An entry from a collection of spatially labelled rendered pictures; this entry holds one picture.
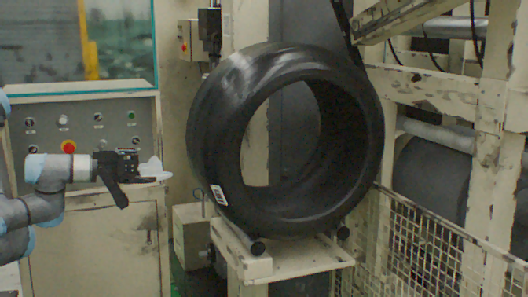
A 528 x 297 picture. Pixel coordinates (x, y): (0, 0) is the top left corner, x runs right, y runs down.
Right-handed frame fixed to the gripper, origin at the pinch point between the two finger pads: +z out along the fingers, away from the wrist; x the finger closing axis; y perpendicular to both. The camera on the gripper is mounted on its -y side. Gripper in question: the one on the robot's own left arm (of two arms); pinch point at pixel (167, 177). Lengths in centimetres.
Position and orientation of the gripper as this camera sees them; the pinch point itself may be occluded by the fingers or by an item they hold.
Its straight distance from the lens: 140.9
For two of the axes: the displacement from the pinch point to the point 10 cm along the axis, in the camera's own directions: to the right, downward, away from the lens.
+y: 1.1, -9.7, -2.2
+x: -3.7, -2.4, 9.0
